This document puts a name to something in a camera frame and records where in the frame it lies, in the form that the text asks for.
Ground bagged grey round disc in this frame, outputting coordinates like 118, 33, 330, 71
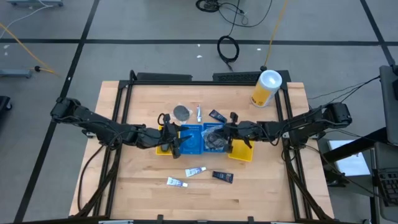
170, 102, 193, 124

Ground black coiled floor cable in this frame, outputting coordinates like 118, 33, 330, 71
216, 35, 241, 71

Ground yellow cable with black plug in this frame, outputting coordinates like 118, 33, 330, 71
262, 0, 290, 72
0, 22, 60, 77

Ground grey desk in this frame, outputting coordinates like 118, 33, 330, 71
371, 141, 398, 223

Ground grey floor base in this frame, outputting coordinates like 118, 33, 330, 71
0, 68, 33, 79
6, 0, 65, 7

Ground black table frame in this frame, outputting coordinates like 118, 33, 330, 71
68, 70, 336, 224

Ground black desk beam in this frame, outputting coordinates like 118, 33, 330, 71
323, 127, 389, 164

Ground black tangled floor cable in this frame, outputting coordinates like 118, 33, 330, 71
195, 0, 274, 37

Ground black vented panel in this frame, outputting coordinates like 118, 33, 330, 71
212, 70, 292, 83

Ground black flat panel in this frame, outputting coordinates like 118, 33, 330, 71
136, 72, 193, 82

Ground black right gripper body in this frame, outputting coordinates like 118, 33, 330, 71
226, 112, 267, 153

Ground clear bag black hair ties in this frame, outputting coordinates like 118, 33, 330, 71
201, 126, 220, 144
206, 132, 229, 151

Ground white thin floor cable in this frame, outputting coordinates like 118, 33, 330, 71
0, 4, 56, 32

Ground black keyboard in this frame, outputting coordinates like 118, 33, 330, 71
375, 167, 398, 208

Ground thick black cable bundle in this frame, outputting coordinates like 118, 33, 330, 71
76, 144, 105, 215

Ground dark navy tube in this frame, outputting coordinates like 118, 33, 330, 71
211, 170, 234, 184
208, 109, 228, 124

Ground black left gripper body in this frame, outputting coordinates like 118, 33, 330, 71
136, 113, 182, 159

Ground white flat panel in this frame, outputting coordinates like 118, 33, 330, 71
327, 139, 373, 177

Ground black caster object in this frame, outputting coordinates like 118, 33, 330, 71
0, 95, 13, 113

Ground yellow white canister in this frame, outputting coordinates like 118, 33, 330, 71
250, 69, 283, 108

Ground yellow plastic basket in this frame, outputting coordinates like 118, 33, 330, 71
228, 138, 255, 162
155, 124, 181, 156

